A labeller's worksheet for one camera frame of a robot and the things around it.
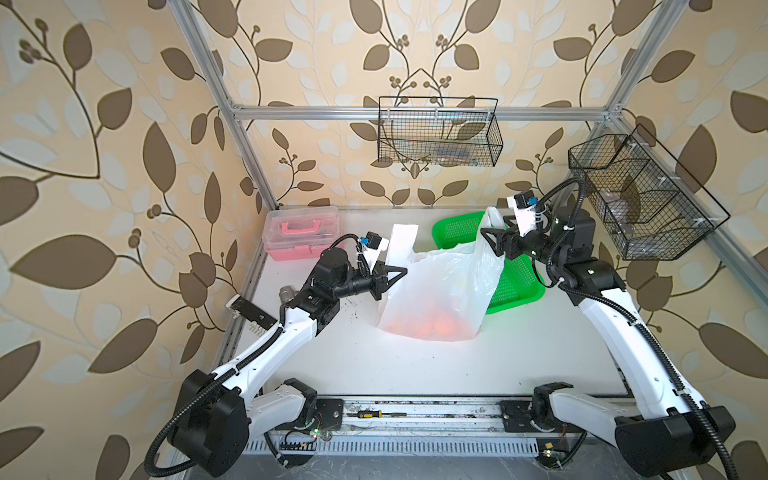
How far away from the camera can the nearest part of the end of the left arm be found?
65 cm

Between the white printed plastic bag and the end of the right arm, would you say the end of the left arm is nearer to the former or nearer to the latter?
the white printed plastic bag

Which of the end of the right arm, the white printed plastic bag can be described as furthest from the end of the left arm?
the end of the right arm

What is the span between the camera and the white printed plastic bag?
732mm
